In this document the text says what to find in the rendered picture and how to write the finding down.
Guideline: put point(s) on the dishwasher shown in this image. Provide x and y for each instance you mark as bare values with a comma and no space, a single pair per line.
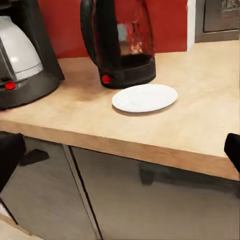
43,196

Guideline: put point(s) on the cabinet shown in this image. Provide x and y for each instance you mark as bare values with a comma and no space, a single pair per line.
133,199

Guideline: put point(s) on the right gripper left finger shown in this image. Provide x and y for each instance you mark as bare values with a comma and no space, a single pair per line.
12,150

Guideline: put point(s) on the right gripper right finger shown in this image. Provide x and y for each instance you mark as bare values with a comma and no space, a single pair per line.
232,149

